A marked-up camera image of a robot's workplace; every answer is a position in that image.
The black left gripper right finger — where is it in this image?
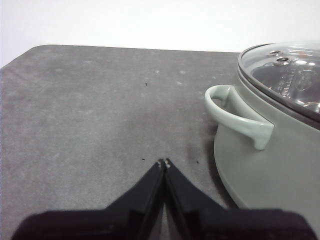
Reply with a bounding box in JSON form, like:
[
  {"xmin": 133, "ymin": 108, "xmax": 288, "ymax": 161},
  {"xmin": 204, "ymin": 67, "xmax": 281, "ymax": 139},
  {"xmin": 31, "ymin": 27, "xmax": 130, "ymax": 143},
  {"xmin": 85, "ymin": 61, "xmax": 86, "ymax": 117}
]
[{"xmin": 164, "ymin": 158, "xmax": 313, "ymax": 240}]

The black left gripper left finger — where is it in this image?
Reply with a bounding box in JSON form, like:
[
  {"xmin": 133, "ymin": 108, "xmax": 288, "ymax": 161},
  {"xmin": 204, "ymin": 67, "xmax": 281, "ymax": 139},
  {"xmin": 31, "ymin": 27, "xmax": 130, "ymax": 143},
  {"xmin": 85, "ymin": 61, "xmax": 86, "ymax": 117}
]
[{"xmin": 12, "ymin": 158, "xmax": 166, "ymax": 240}]

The glass lid with green knob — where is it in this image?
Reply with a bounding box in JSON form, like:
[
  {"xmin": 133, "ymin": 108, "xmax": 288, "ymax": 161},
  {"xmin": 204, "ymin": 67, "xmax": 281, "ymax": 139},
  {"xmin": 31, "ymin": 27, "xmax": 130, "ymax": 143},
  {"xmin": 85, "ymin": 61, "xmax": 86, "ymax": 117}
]
[{"xmin": 237, "ymin": 42, "xmax": 320, "ymax": 131}]

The pale green electric steamer pot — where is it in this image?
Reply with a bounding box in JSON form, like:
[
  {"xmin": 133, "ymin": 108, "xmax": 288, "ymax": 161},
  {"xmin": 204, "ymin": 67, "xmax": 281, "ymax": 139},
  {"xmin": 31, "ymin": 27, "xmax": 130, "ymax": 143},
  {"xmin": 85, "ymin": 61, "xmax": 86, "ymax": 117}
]
[{"xmin": 204, "ymin": 57, "xmax": 320, "ymax": 210}]

